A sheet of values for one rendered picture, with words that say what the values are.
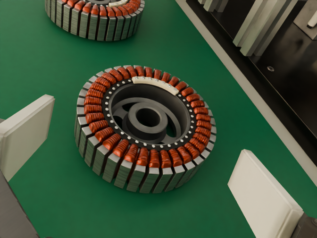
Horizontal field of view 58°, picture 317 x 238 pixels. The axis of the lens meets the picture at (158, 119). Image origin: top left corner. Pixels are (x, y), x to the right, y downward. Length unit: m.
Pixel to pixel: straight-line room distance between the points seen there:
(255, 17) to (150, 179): 0.24
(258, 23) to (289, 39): 0.13
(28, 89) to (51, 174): 0.09
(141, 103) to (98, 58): 0.10
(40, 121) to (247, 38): 0.27
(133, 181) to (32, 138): 0.07
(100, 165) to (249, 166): 0.10
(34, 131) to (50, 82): 0.12
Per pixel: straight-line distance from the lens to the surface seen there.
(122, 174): 0.20
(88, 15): 0.32
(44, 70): 0.29
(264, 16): 0.36
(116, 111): 0.24
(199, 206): 0.23
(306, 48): 0.48
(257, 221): 0.17
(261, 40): 0.38
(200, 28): 0.44
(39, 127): 0.18
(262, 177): 0.18
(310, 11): 0.53
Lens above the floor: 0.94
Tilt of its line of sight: 45 degrees down
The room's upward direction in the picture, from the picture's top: 23 degrees clockwise
